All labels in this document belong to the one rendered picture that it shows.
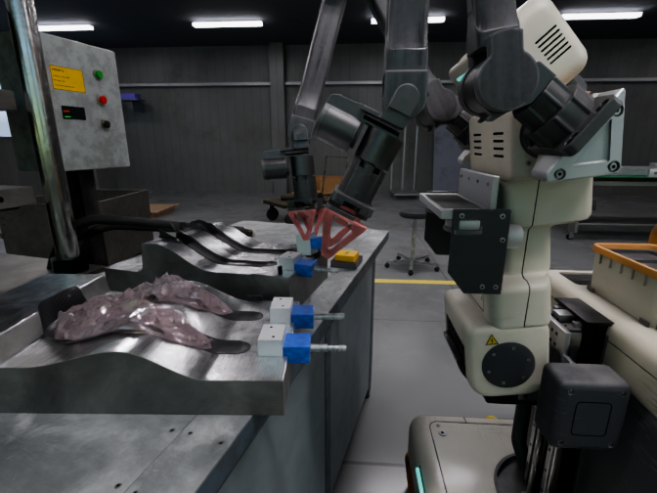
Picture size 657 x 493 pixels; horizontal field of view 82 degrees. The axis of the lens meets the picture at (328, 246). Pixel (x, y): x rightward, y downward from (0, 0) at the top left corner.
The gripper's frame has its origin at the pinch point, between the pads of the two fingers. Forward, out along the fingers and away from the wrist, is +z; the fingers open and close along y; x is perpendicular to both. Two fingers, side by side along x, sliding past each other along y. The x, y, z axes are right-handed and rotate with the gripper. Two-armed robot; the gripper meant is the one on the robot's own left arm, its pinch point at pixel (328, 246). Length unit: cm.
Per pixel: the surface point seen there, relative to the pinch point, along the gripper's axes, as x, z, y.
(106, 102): -86, 9, -75
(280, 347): -0.3, 14.2, 10.2
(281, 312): -2.1, 14.5, -0.5
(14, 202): -78, 37, -37
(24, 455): -22.6, 32.9, 24.3
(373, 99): 1, -123, -837
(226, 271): -16.3, 20.4, -18.5
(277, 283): -5.1, 16.0, -14.5
